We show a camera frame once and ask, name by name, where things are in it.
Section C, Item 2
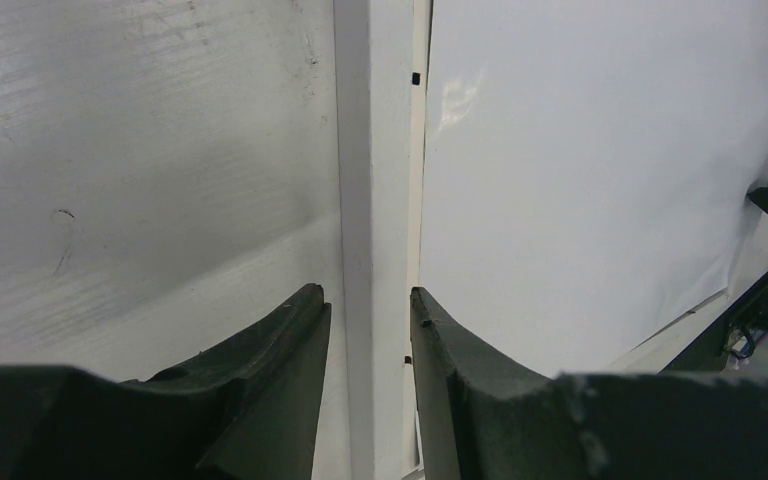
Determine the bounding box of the white picture frame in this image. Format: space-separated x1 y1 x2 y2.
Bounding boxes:
332 0 768 480

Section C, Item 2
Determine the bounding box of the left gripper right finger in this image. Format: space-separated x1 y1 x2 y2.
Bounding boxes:
410 287 768 479

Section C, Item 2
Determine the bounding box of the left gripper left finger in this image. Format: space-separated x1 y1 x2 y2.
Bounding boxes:
0 283 331 479

